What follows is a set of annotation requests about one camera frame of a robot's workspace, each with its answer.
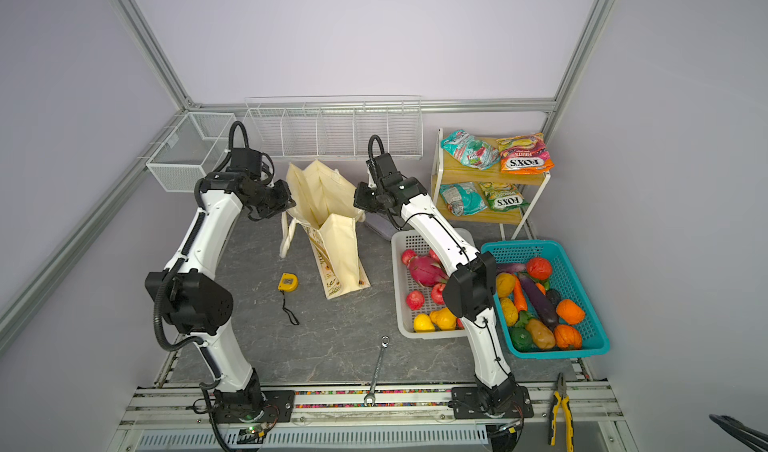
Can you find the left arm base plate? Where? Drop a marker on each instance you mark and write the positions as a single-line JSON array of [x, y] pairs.
[[271, 406]]

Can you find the yellow handled pliers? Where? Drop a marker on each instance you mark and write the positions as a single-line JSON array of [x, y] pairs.
[[560, 402]]

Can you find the red apple front basket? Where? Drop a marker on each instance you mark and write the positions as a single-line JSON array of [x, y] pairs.
[[437, 293]]

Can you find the long white wire basket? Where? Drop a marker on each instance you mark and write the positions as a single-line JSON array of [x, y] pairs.
[[338, 127]]

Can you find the yellow pear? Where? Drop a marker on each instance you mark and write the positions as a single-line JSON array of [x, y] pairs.
[[443, 319]]

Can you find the silver combination wrench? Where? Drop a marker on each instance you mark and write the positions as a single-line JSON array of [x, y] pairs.
[[369, 399]]

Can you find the teal snack bag upper shelf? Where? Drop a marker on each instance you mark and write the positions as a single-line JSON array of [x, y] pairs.
[[470, 150]]

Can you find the red apple in white basket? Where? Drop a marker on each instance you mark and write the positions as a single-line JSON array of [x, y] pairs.
[[407, 256]]

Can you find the teal snack bag shelf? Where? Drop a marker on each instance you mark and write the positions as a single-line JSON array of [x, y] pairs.
[[470, 150], [462, 199]]

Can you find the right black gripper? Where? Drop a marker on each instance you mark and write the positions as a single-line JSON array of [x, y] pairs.
[[363, 198]]

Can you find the orange Fox's candy bag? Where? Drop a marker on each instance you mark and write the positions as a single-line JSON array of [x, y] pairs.
[[524, 154]]

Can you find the green Fox's candy bag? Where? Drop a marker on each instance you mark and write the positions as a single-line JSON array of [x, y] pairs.
[[502, 197]]

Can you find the yellow lemon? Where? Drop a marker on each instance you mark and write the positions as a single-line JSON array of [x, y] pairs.
[[423, 324]]

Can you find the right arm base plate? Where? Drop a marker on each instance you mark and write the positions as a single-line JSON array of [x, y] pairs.
[[479, 402]]

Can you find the cream floral tote bag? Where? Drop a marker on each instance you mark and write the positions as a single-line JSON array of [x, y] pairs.
[[324, 210]]

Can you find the orange pumpkin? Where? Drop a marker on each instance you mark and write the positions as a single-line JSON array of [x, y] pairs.
[[568, 337]]

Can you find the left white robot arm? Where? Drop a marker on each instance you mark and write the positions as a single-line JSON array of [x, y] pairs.
[[190, 307]]

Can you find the brown potato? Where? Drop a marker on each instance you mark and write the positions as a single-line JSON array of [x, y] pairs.
[[543, 338]]

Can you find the yellow tape measure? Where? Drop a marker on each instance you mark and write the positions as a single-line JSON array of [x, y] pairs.
[[288, 283]]

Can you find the green bell pepper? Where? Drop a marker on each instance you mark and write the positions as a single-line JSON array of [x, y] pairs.
[[521, 339]]

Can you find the white plastic basket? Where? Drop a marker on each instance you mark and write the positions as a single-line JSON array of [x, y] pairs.
[[404, 284]]

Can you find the orange carrot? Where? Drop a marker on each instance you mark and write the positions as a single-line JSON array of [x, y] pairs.
[[519, 298]]

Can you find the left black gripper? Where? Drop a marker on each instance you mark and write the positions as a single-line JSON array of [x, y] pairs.
[[286, 201]]

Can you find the red apple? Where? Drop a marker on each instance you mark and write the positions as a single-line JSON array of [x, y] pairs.
[[415, 300], [407, 256]]

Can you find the purple eggplant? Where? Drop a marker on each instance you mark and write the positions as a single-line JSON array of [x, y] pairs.
[[544, 308]]

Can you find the red dragon fruit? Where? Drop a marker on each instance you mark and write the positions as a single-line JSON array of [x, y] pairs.
[[426, 271]]

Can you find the small white mesh basket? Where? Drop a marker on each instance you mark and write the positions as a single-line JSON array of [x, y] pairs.
[[192, 146]]

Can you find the teal plastic basket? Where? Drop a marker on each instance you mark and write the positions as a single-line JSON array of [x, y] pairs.
[[566, 281]]

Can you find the teal snack bag lower shelf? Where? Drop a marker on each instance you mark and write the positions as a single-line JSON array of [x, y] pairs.
[[462, 199]]

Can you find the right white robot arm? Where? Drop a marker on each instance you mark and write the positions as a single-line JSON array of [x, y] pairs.
[[470, 284]]

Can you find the red tomato in teal basket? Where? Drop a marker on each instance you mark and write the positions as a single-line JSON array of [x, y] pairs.
[[539, 269]]

